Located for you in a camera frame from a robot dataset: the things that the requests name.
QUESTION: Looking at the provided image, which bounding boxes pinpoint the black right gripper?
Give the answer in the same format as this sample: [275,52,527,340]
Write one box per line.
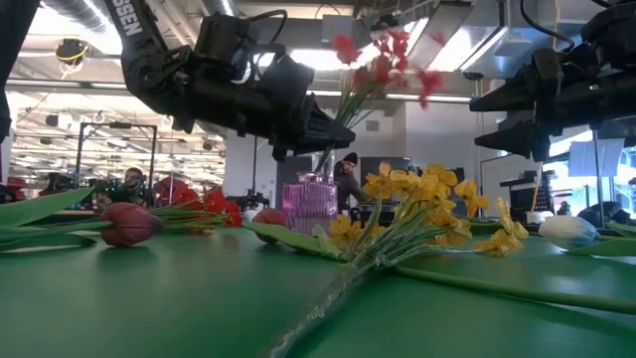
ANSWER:
[468,48,636,161]

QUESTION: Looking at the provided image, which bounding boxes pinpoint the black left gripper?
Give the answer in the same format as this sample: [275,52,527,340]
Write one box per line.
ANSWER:
[171,47,357,163]

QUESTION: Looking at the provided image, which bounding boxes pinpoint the yellow artificial flower bunch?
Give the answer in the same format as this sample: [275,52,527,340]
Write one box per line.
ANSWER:
[270,161,531,358]

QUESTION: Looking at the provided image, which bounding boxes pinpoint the white artificial tulip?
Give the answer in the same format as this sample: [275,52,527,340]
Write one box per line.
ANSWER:
[539,215,636,259]

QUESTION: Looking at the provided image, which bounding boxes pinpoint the clear glass vase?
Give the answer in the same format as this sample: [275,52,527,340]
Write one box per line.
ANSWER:
[313,147,341,175]

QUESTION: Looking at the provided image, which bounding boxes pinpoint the pink ribbed glass vase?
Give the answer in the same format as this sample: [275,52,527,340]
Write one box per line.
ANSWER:
[281,171,339,235]

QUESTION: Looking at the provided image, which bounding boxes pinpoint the white board panel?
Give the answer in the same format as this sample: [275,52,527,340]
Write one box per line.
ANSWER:
[479,153,544,220]

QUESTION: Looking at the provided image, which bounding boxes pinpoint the black equipment rack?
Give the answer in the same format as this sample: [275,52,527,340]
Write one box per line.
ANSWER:
[500,170,557,220]

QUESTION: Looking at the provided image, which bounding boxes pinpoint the white reflector sheet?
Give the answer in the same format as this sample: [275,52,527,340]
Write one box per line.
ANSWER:
[568,137,626,178]

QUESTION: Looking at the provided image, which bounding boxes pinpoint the steel appliance cabinet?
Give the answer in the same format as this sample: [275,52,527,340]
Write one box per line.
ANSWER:
[360,156,414,175]

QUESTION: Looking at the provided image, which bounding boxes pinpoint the black upright pole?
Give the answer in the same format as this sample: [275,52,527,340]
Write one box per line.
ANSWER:
[591,129,605,230]

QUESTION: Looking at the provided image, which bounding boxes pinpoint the grey ceiling box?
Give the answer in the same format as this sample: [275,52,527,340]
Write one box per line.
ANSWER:
[321,14,355,46]

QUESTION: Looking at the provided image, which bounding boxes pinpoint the dark bag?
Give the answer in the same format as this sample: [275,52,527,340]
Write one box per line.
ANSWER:
[577,201,633,230]

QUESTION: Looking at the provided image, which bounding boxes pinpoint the round black ceiling device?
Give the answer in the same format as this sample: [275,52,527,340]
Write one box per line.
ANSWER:
[54,38,91,67]

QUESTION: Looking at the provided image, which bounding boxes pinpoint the long ceiling light strip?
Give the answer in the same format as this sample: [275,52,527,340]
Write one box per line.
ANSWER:
[0,79,128,92]

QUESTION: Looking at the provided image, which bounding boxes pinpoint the black metal frame stand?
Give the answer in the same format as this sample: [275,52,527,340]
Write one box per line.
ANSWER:
[74,121,159,206]
[251,136,260,198]

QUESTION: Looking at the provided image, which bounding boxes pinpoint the yellow hanging cable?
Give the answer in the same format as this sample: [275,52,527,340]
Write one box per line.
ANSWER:
[532,0,561,213]

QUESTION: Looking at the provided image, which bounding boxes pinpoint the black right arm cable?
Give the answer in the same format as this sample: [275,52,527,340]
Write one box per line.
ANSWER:
[519,0,577,52]

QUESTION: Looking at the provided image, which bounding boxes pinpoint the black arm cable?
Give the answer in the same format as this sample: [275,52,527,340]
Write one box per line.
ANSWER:
[519,0,577,52]
[245,8,290,47]

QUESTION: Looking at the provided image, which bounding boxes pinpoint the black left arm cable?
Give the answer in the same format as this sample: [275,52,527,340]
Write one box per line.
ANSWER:
[245,8,290,47]

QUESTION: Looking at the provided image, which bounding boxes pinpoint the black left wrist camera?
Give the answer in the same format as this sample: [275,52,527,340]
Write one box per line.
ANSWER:
[195,12,254,54]

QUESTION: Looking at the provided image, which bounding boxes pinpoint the silver ventilation duct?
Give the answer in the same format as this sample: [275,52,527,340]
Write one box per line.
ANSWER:
[42,0,108,36]

